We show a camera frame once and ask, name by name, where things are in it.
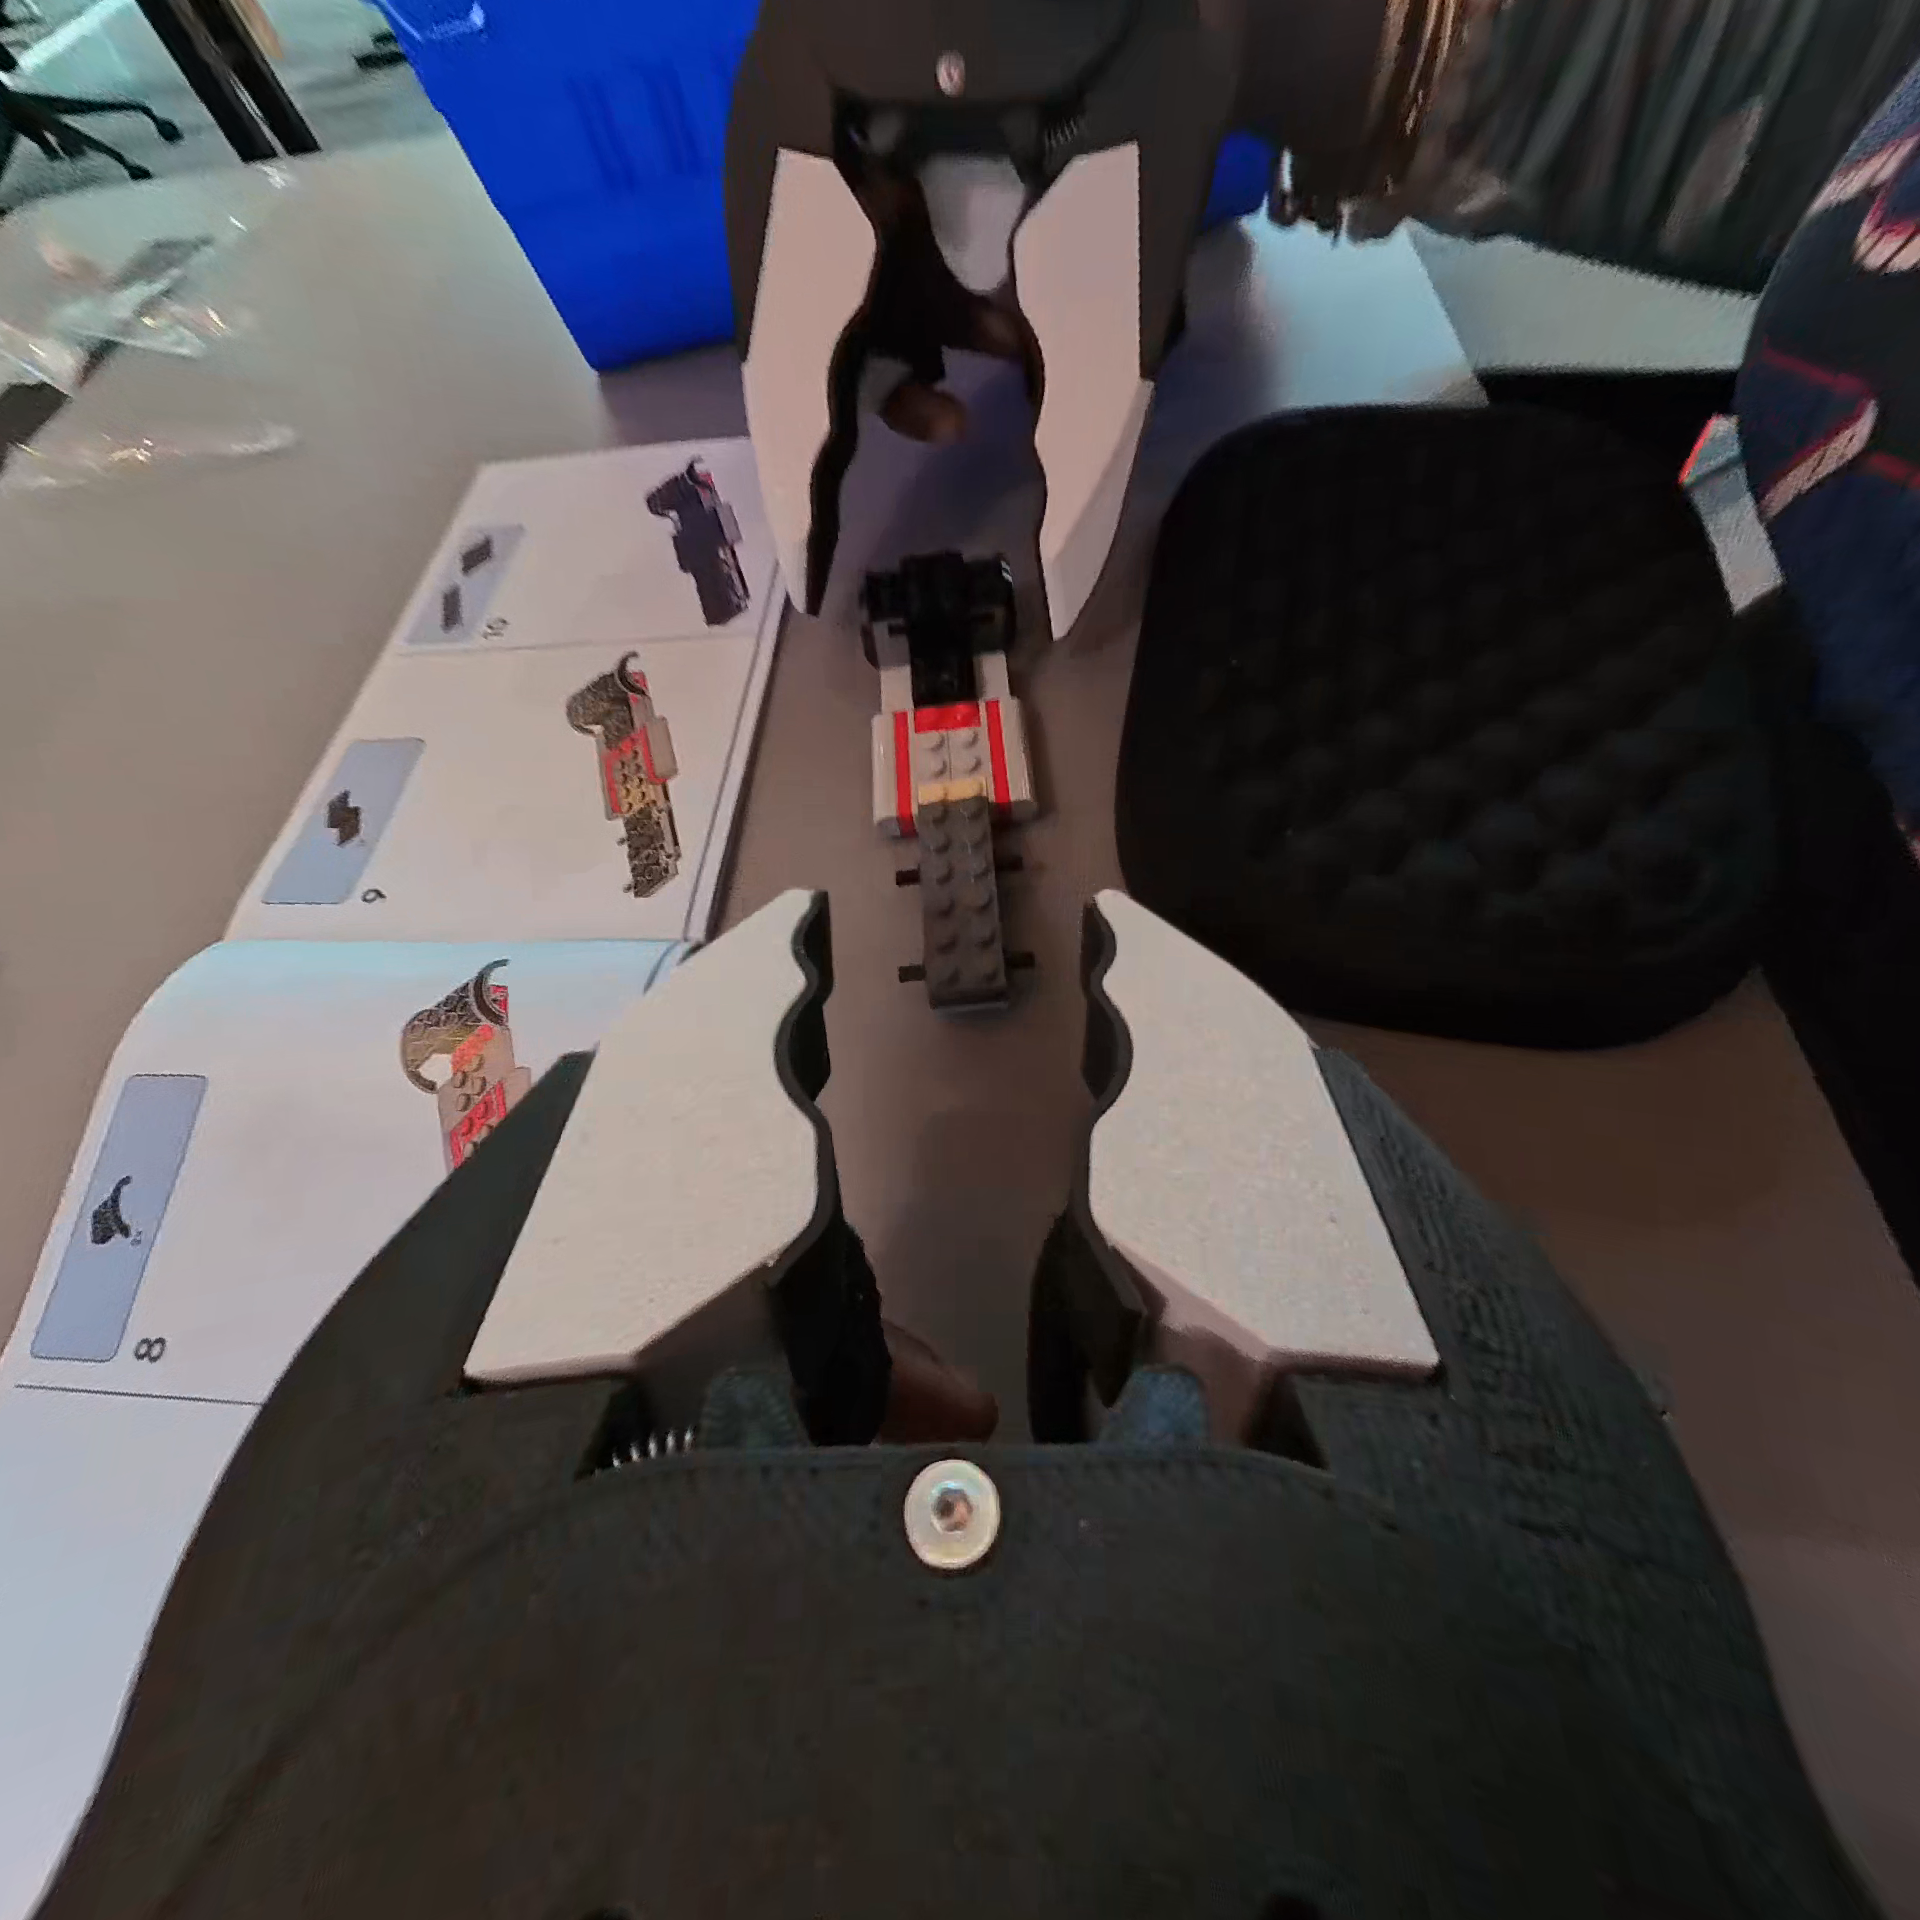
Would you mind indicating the clear plastic bag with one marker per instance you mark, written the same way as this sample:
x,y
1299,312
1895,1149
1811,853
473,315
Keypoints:
x,y
137,300

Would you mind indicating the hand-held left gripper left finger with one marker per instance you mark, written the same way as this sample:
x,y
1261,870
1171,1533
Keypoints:
x,y
661,1186

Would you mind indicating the person's right hand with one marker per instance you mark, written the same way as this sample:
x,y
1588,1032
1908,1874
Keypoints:
x,y
918,413

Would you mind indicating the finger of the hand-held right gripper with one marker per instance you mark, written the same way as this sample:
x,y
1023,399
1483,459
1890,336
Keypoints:
x,y
788,347
1095,376

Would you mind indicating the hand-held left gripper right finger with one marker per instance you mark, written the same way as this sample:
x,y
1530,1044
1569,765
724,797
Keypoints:
x,y
1261,1202

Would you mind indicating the open instruction booklet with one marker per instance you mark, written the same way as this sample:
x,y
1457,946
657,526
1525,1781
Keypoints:
x,y
524,751

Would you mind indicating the partly built lego car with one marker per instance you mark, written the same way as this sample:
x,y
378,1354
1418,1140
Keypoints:
x,y
949,751

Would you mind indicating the person's right forearm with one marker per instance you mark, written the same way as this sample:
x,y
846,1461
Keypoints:
x,y
1577,136

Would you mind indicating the person's left hand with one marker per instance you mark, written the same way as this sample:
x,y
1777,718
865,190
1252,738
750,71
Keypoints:
x,y
938,1395

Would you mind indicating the black quilted cushion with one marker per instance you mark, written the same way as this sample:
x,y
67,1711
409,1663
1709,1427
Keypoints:
x,y
1442,720

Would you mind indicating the blue plastic bin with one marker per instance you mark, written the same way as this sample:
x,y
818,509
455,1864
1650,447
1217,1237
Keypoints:
x,y
630,182

